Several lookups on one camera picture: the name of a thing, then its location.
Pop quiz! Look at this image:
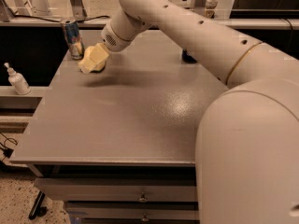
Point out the black cable on shelf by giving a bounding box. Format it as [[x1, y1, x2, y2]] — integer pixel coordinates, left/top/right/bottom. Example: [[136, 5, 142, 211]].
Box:
[[12, 14, 110, 24]]

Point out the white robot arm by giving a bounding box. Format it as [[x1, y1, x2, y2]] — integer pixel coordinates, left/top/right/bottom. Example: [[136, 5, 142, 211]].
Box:
[[78, 0, 299, 224]]

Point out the blue pepsi can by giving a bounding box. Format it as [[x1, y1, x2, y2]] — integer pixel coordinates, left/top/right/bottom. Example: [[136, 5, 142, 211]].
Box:
[[182, 49, 197, 63]]

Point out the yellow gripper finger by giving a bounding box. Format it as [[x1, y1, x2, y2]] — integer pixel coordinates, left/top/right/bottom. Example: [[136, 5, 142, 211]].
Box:
[[78, 43, 109, 74]]

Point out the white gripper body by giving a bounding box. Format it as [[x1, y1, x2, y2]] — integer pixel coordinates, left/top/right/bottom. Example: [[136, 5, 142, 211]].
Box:
[[101, 19, 133, 52]]

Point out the black table leg foot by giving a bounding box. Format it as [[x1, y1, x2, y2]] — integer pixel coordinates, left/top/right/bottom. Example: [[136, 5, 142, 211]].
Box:
[[28, 191, 46, 220]]

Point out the white pump bottle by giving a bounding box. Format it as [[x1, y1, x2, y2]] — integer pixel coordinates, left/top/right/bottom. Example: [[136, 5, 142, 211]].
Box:
[[4, 63, 31, 95]]

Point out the red bull can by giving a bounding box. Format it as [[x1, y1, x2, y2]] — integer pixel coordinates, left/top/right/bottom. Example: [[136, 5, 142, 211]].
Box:
[[60, 17, 84, 60]]

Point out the grey upper drawer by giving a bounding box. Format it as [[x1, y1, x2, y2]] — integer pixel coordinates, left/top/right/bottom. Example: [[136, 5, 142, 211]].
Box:
[[35, 178, 197, 203]]

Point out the grey lower drawer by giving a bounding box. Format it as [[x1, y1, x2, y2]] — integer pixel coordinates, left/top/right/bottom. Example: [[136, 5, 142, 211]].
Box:
[[64, 202, 199, 221]]

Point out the grey drawer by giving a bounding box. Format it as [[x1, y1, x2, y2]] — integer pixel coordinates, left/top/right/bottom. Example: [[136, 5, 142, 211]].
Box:
[[35, 178, 197, 203], [64, 202, 199, 221]]

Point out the yellow sponge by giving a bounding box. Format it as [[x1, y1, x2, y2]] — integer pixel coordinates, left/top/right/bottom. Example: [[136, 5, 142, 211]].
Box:
[[82, 46, 107, 73]]

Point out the black cable on floor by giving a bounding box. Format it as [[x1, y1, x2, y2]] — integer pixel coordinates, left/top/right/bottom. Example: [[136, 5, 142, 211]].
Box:
[[0, 133, 19, 163]]

